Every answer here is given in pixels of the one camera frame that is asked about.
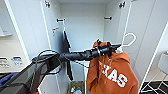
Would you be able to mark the orange white warning label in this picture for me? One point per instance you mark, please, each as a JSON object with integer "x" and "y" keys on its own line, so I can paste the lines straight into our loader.
{"x": 55, "y": 30}

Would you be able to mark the dark clothes rod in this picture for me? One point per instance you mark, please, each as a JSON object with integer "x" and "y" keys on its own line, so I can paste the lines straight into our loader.
{"x": 60, "y": 20}

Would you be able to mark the blue wall sticker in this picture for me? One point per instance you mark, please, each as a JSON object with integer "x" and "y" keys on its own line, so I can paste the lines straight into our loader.
{"x": 17, "y": 61}

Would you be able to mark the white wardrobe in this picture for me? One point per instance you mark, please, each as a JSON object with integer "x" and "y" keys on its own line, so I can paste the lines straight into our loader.
{"x": 85, "y": 36}

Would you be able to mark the white wardrobe door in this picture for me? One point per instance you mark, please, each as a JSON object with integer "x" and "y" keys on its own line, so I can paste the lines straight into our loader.
{"x": 30, "y": 33}
{"x": 146, "y": 33}

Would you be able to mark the pale blue white bundle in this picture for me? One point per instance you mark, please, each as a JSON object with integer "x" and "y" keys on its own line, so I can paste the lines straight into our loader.
{"x": 78, "y": 90}

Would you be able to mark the white clothes hanger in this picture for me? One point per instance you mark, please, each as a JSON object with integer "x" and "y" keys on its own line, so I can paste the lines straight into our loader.
{"x": 128, "y": 40}

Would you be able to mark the blue plastic object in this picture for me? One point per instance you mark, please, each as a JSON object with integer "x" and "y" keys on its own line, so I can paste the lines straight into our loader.
{"x": 7, "y": 77}

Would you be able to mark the small dark door hinge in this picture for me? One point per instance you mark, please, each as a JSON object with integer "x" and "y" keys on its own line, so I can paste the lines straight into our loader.
{"x": 122, "y": 4}
{"x": 47, "y": 4}

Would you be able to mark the black hanging garment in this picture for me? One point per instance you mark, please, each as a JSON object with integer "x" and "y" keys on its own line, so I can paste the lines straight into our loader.
{"x": 68, "y": 53}

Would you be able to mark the orange printed hoodie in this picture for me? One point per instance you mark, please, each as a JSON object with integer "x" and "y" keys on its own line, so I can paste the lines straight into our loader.
{"x": 113, "y": 75}

